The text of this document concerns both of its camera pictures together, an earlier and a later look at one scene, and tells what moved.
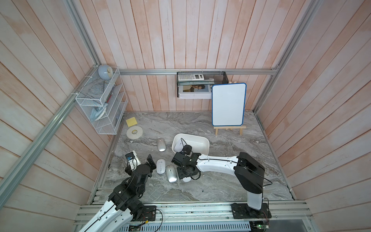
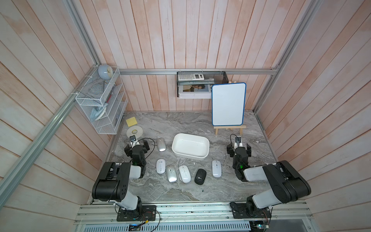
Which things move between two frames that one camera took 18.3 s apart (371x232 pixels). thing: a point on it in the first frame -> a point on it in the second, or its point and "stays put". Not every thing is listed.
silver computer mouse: (161, 144) stays put
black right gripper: (179, 173) -> (231, 150)
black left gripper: (152, 165) -> (128, 150)
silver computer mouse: (171, 173) stays put
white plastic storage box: (200, 144) stays put
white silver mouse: (161, 166) stays put
